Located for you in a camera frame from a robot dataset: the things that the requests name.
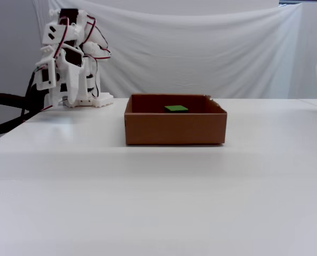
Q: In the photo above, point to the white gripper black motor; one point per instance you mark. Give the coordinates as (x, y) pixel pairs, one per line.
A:
(72, 80)

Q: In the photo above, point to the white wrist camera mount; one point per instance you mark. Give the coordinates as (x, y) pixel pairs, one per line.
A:
(45, 76)

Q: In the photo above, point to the green cube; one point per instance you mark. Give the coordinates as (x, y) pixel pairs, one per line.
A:
(175, 108)

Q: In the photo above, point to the brown cardboard box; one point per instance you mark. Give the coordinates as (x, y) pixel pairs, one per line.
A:
(174, 128)

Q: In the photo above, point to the white cloth backdrop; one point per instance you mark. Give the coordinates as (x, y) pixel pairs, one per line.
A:
(201, 53)

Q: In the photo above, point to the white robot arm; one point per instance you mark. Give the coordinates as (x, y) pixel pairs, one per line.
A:
(94, 48)

